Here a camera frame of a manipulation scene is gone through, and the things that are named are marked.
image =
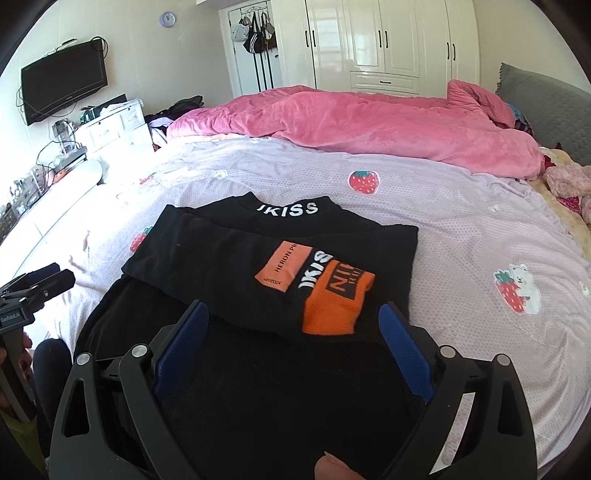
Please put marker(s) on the dark brown hanging bag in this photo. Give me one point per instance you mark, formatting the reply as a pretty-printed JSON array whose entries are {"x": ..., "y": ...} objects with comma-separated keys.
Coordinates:
[{"x": 270, "y": 34}]

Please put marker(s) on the black striped hanging bag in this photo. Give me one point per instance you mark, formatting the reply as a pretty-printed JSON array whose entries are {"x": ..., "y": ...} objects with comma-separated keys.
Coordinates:
[{"x": 252, "y": 39}]

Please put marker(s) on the grey quilted headboard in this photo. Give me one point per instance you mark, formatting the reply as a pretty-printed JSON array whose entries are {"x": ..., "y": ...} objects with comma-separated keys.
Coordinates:
[{"x": 554, "y": 106}]

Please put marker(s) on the colourful patterned cloth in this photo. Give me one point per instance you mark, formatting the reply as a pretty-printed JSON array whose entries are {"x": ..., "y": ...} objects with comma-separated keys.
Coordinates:
[{"x": 521, "y": 121}]

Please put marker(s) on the pink fluffy garment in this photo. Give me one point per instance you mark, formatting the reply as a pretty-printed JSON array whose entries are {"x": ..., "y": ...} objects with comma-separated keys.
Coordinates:
[{"x": 570, "y": 182}]

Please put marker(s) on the red printed cloth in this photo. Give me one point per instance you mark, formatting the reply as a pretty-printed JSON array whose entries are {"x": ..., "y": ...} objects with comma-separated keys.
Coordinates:
[{"x": 568, "y": 205}]

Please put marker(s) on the person's right hand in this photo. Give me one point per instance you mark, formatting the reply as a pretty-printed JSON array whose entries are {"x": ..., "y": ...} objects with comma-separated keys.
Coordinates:
[{"x": 337, "y": 468}]

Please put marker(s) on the purple printed bed sheet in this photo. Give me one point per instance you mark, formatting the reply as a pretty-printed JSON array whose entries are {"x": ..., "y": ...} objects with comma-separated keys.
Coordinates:
[{"x": 461, "y": 221}]

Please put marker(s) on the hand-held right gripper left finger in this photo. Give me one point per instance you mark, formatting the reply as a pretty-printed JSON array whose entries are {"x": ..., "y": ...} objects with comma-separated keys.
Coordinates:
[{"x": 182, "y": 350}]

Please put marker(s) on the pale yellow blanket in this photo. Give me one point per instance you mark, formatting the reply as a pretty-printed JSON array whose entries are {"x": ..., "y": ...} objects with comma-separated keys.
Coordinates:
[{"x": 577, "y": 230}]

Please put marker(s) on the clear plastic container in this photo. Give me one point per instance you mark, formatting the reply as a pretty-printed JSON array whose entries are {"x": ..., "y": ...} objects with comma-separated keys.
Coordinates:
[{"x": 64, "y": 134}]

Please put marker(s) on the grey set-top box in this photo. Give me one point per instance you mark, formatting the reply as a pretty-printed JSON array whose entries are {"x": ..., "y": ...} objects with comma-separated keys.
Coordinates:
[{"x": 69, "y": 158}]

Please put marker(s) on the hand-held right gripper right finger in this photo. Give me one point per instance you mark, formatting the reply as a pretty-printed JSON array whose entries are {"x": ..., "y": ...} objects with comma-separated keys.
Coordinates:
[{"x": 406, "y": 350}]

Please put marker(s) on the purple wall clock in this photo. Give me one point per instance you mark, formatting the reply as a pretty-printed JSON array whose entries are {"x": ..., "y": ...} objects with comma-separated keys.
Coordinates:
[{"x": 166, "y": 19}]

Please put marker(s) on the black box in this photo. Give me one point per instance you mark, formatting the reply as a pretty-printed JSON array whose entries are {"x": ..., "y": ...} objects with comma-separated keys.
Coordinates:
[{"x": 108, "y": 104}]

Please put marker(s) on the white drawer cabinet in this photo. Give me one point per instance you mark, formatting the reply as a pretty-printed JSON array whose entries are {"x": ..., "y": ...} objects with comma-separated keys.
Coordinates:
[{"x": 115, "y": 129}]

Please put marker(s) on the black sweater with orange cuffs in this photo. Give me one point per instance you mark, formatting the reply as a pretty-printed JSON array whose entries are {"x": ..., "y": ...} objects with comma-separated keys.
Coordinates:
[{"x": 207, "y": 267}]

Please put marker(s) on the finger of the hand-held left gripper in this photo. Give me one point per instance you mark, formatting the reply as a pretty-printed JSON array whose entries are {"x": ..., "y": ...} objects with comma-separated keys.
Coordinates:
[
  {"x": 51, "y": 284},
  {"x": 46, "y": 271}
]

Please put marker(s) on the small white device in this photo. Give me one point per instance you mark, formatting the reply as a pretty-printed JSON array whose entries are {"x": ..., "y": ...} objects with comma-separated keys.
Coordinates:
[{"x": 67, "y": 43}]

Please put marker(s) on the pile of dark clothes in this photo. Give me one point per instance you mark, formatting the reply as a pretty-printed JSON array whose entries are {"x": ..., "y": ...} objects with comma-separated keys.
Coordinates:
[{"x": 182, "y": 108}]

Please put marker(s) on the pink quilt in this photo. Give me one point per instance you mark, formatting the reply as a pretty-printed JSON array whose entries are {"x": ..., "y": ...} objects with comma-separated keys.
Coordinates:
[{"x": 369, "y": 124}]

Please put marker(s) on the white door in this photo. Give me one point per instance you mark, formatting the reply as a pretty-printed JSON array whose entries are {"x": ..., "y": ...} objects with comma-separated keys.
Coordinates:
[{"x": 247, "y": 74}]

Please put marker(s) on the person's left hand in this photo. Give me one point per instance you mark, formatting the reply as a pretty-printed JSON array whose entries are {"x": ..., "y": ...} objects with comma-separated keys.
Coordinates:
[{"x": 27, "y": 353}]

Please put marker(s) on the black wall television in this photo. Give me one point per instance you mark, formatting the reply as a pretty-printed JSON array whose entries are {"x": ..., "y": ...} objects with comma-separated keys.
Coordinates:
[{"x": 64, "y": 83}]

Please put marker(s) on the white wardrobe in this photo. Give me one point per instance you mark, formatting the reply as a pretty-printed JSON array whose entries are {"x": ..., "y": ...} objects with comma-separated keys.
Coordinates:
[{"x": 378, "y": 41}]

